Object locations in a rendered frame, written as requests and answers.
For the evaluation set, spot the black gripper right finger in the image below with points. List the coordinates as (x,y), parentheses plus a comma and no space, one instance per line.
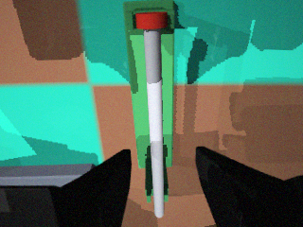
(241,196)

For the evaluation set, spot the grey metal pin with red cap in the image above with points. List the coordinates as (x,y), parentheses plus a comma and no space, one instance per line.
(151,23)

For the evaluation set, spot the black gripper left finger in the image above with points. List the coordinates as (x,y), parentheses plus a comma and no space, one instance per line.
(95,199)

